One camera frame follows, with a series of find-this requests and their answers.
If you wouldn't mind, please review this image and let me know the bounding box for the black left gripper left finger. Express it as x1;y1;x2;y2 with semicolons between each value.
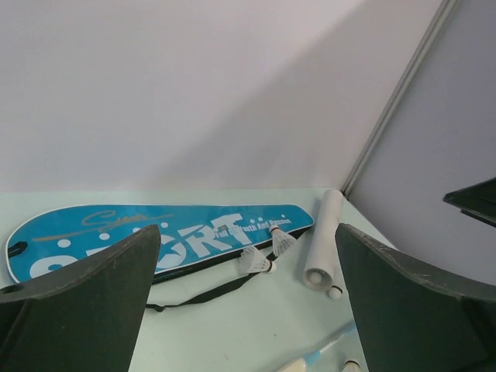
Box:
1;225;160;371

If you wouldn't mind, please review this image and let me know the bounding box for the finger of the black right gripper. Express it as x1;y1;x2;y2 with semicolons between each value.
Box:
443;178;496;227

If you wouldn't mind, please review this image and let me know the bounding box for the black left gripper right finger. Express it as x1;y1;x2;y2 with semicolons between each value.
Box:
336;223;495;371

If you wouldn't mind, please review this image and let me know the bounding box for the white shuttlecock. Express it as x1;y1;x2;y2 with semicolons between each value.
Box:
270;225;297;257
327;285;343;300
239;246;277;274

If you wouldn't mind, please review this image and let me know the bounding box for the white cardboard shuttlecock tube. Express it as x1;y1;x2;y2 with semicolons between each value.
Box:
303;189;346;296

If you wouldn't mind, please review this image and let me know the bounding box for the blue racket left side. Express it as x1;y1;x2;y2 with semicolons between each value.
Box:
341;360;362;372

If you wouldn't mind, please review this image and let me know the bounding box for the blue racket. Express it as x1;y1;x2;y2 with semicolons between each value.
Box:
277;322;357;372
341;360;362;372

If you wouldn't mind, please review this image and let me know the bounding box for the blue racket right side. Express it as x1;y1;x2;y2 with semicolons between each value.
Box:
277;322;357;372

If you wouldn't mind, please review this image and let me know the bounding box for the blue sport racket bag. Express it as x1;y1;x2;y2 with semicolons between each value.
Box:
5;205;314;283

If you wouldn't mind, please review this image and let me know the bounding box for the white shuttlecock on bag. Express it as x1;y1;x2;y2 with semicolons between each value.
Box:
270;225;297;257

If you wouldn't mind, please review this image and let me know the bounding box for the black bag shoulder strap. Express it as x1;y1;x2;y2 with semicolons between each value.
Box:
145;273;259;314

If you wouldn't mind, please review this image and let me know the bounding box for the aluminium frame post right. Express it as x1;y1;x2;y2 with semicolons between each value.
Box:
341;0;460;199

